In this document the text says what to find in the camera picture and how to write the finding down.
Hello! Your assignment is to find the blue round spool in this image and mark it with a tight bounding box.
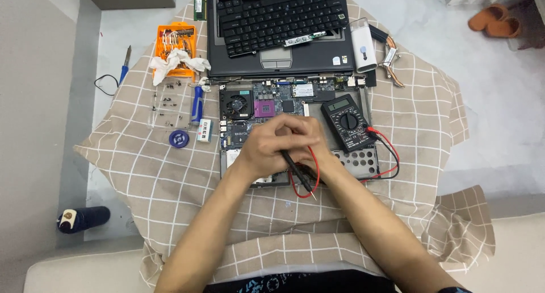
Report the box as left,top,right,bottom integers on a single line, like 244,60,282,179
169,129,190,149

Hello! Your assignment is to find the black laptop cooling fan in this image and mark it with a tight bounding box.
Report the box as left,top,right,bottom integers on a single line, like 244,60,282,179
220,90,255,120

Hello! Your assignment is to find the orange slipper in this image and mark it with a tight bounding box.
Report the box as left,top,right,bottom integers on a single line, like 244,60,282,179
468,3,509,32
485,17,523,39

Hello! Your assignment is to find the blue handled screwdriver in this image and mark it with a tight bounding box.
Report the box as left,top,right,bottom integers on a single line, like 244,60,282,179
191,85,204,124

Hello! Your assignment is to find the orange screwdriver bit case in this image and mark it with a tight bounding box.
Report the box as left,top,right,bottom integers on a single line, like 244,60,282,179
153,22,198,79

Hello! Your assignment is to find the black soldering iron cable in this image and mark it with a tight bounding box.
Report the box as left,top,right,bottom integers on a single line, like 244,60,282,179
94,74,121,97

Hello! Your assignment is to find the black digital multimeter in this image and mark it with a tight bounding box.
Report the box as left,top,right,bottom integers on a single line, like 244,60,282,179
320,93,378,152

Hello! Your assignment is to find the person's right hand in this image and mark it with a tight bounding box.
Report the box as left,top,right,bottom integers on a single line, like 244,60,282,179
278,135,344,184

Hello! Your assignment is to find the navy slipper with face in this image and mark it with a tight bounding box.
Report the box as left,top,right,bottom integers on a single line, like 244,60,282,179
56,206,112,235

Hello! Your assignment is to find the black laptop keyboard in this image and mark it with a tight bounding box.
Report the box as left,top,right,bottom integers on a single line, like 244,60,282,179
215,0,351,58

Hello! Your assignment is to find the group of small black screws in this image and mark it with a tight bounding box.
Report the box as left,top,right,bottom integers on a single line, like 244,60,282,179
152,82,185,126

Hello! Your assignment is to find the person's left hand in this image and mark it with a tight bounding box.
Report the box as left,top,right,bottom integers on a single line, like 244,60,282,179
235,113,325,183

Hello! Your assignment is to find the copper heat pipe heatsink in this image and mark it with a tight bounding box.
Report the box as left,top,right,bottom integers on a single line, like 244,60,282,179
369,23,406,89

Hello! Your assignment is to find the person's black patterned shirt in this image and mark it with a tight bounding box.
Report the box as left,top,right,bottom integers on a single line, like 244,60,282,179
204,269,399,293

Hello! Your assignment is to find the clear plastic lid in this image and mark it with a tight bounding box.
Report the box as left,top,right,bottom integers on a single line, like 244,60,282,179
147,80,192,130

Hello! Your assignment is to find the small white box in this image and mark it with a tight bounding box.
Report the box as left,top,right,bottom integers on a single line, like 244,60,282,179
196,118,214,143

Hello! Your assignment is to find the white cleaning kit case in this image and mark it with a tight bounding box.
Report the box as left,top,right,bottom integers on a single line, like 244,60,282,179
349,17,379,74

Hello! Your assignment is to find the cream sofa seat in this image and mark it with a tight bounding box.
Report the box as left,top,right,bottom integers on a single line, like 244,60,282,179
23,215,545,293

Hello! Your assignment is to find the crumpled white tissue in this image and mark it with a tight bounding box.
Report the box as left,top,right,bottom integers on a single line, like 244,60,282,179
148,48,212,86

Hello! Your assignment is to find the blue soldering iron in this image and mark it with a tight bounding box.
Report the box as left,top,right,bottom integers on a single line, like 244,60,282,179
118,45,133,87

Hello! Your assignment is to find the beige checked tablecloth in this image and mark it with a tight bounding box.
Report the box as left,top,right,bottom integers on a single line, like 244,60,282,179
73,0,496,287

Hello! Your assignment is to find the open laptop base with motherboard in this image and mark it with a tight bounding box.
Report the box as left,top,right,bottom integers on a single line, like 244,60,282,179
217,75,380,188

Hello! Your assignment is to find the black multimeter probe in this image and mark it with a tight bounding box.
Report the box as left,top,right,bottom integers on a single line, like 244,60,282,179
280,149,317,201

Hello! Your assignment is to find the black test lead wire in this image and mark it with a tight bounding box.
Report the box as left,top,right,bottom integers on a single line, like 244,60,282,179
365,130,401,181

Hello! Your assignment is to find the white wireless card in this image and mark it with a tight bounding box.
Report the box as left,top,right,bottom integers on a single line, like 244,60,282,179
291,83,315,99

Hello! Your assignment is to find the dark grey laptop palmrest cover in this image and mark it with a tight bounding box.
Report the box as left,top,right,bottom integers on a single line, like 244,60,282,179
206,0,357,78

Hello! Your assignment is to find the red test lead wire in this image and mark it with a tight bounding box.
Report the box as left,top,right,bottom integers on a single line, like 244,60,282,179
289,126,401,199

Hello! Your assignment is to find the narrow silver circuit strip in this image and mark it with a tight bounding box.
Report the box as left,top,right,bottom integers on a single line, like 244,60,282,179
284,31,328,47

